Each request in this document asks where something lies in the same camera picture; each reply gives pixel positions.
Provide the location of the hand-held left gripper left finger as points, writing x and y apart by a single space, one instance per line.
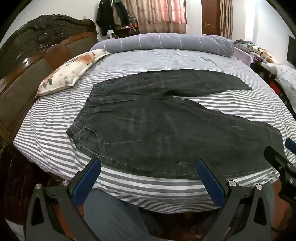
87 180

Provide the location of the brown wooden door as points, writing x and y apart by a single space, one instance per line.
210 14

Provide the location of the grey white striped bed sheet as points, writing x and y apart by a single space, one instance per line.
57 115

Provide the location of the person's right leg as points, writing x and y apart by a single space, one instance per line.
269 208

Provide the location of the dark grey denim pants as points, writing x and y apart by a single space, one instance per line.
150 129

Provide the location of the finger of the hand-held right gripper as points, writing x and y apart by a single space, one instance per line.
291 145
276 157

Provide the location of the person's leg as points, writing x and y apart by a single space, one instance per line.
111 215
269 208

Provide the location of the person's left leg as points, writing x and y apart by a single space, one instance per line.
111 215

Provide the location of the dark hanging clothes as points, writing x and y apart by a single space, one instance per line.
104 18

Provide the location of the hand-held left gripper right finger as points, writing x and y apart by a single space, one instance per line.
210 185

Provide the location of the beige patterned curtain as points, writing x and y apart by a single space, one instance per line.
225 18

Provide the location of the lilac cloth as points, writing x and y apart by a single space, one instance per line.
242 56

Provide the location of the black wall television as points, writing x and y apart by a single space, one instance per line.
291 51

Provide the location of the cluttered bedside table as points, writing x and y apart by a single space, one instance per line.
124 31

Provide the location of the floral cushion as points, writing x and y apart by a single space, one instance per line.
261 53

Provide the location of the floral pillow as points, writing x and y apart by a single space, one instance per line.
69 69

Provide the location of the dark carved wooden headboard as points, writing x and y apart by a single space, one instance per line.
23 81

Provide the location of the pink patterned curtain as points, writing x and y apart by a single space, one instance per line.
157 16

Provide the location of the grey rolled quilt white lines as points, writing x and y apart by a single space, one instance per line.
161 42

